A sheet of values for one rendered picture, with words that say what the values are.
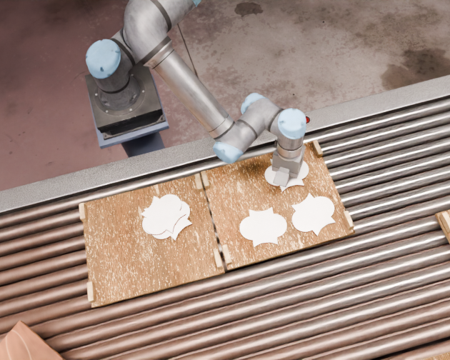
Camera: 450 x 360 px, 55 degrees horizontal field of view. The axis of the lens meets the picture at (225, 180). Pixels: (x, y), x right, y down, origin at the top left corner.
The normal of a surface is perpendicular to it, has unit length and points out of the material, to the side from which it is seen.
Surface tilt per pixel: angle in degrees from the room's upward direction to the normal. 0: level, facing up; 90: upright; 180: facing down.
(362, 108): 0
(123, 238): 0
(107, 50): 11
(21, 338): 0
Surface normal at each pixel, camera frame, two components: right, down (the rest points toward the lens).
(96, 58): -0.13, -0.29
